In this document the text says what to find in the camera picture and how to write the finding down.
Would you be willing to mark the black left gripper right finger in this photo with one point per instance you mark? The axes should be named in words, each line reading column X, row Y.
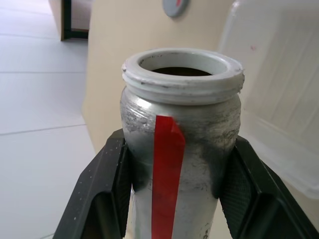
column 251, row 199

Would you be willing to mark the white bottle with red tape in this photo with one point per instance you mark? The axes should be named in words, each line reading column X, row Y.
column 199, row 139

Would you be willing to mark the wooden cabinet with black frame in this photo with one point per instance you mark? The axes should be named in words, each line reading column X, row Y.
column 74, row 17

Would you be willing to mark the grey round knob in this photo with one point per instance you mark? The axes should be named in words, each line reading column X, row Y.
column 174, row 6

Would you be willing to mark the clear plastic storage bin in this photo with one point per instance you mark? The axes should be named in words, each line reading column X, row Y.
column 281, row 87

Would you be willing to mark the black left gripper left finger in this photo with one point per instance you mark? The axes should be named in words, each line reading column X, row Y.
column 99, row 189

